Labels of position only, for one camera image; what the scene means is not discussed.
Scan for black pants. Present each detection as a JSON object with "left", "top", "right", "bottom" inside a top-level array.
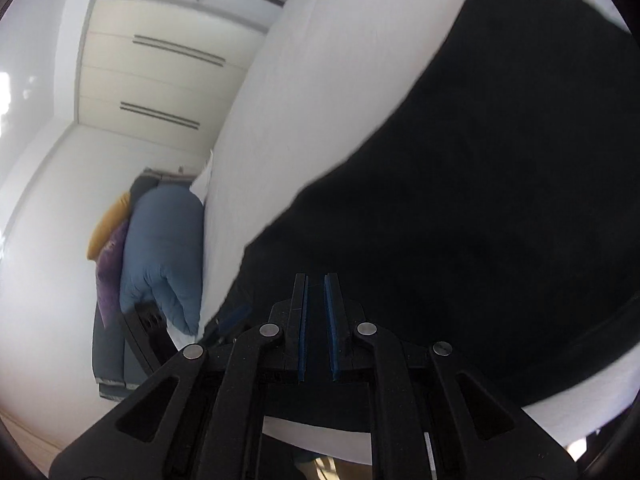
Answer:
[{"left": 227, "top": 0, "right": 640, "bottom": 433}]

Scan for yellow pillow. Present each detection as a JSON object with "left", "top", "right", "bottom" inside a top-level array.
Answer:
[{"left": 87, "top": 191, "right": 134, "bottom": 261}]

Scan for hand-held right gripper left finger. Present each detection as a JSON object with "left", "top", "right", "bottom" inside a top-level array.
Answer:
[{"left": 49, "top": 273, "right": 309, "bottom": 480}]

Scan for blue pillow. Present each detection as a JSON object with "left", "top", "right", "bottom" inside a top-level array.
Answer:
[{"left": 119, "top": 187, "right": 206, "bottom": 337}]

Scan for dark wardrobe handle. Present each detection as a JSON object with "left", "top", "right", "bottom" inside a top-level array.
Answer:
[
  {"left": 119, "top": 101, "right": 201, "bottom": 129},
  {"left": 132, "top": 34, "right": 227, "bottom": 66}
]

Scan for dark grey garment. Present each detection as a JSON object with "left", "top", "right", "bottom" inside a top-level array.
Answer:
[{"left": 91, "top": 305, "right": 153, "bottom": 402}]

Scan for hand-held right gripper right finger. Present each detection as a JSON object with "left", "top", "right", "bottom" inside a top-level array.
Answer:
[{"left": 324, "top": 273, "right": 577, "bottom": 480}]

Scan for cream wardrobe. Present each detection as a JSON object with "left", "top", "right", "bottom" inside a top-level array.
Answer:
[{"left": 75, "top": 0, "right": 287, "bottom": 162}]

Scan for white pillow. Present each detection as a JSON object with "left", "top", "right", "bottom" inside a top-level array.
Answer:
[{"left": 189, "top": 152, "right": 217, "bottom": 207}]

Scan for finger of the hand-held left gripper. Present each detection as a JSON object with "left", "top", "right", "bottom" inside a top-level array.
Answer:
[
  {"left": 202, "top": 304, "right": 254, "bottom": 347},
  {"left": 119, "top": 309, "right": 182, "bottom": 377}
]

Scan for purple pillow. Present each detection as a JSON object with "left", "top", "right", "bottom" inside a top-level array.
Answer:
[{"left": 95, "top": 220, "right": 132, "bottom": 329}]

